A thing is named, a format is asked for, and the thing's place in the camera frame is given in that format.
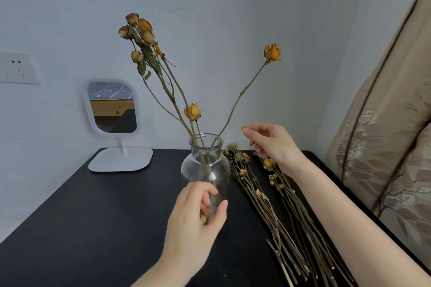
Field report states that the person's left hand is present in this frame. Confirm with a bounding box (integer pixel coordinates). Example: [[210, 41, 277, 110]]
[[160, 181, 229, 277]]

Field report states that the person's right hand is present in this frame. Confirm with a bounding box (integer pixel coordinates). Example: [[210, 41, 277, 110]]
[[241, 123, 309, 180]]

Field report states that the clear glass vase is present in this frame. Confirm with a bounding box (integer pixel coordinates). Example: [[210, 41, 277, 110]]
[[180, 133, 232, 227]]

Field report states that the round yellow dried flower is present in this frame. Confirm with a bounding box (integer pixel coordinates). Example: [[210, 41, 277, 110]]
[[184, 103, 216, 196]]

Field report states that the person's right forearm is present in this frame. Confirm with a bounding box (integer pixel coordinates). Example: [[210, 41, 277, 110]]
[[289, 158, 431, 287]]

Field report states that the person's left forearm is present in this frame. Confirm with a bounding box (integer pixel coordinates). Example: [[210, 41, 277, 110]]
[[130, 256, 190, 287]]

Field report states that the white standing mirror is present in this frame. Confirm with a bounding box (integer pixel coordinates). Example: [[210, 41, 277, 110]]
[[82, 78, 154, 173]]

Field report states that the black table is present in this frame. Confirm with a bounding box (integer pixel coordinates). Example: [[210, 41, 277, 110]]
[[0, 148, 431, 287]]

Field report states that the beige embroidered curtain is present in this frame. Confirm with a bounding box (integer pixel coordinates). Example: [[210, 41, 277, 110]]
[[325, 0, 431, 270]]

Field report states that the white wall socket panel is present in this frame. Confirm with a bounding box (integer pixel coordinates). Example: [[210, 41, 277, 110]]
[[0, 51, 42, 85]]

